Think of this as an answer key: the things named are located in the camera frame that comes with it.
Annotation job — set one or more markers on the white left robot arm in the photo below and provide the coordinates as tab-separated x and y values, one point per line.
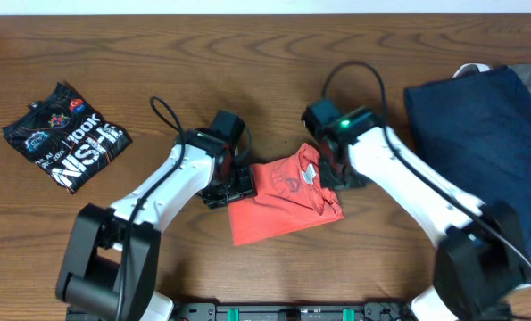
110	266

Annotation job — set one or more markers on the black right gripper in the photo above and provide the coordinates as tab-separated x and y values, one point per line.
328	181

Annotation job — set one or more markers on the black printed folded shirt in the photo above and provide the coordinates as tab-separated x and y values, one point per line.
67	138

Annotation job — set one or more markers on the red orange t-shirt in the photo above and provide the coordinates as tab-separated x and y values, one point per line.
289	198

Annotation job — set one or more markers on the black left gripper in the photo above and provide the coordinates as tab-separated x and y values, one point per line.
246	188

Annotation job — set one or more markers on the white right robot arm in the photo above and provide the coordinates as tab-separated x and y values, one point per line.
476	242

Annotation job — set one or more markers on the grey aluminium base rail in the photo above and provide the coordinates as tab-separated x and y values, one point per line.
379	310

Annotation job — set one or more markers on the navy blue garment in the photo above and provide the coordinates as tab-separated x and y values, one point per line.
476	132

